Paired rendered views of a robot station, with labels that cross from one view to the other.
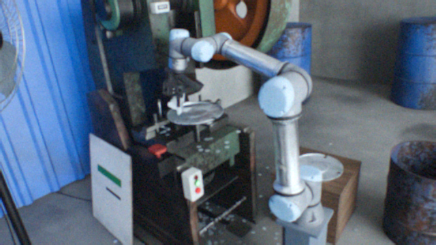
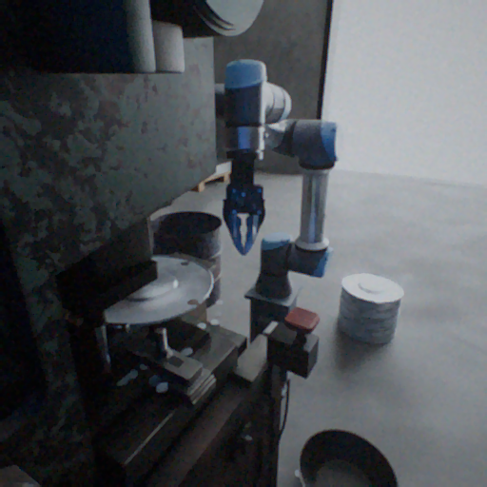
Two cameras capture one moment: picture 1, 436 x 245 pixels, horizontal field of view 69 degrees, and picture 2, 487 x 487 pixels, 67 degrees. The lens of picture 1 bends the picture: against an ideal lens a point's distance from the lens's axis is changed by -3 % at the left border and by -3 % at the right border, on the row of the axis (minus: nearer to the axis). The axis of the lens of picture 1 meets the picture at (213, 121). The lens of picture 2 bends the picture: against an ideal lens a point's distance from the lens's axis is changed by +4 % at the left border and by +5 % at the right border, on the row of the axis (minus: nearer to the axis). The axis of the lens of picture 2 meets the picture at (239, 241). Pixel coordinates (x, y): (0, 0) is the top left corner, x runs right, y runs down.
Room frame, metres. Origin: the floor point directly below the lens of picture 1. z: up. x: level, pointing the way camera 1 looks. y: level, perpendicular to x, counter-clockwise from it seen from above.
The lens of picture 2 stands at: (1.50, 0.81, 1.19)
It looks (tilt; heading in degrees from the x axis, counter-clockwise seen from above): 24 degrees down; 256
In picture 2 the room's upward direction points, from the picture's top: straight up
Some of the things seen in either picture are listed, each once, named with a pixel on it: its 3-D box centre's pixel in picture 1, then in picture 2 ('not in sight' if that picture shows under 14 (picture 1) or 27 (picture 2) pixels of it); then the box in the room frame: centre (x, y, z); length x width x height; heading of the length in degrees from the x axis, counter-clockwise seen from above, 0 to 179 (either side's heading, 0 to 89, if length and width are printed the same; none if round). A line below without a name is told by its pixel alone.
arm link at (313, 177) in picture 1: (305, 184); (277, 251); (1.07, -0.35, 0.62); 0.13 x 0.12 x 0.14; 137
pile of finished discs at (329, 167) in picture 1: (317, 166); not in sight; (1.59, -0.58, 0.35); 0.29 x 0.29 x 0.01
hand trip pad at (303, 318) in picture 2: (158, 154); (301, 331); (1.23, 0.25, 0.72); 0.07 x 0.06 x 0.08; 45
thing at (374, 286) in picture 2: not in sight; (371, 286); (0.47, -0.58, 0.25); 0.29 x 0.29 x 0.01
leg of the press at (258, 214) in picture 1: (201, 137); not in sight; (1.91, 0.09, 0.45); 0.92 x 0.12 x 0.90; 45
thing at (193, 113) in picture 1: (195, 112); (147, 284); (1.54, 0.09, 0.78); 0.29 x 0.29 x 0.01
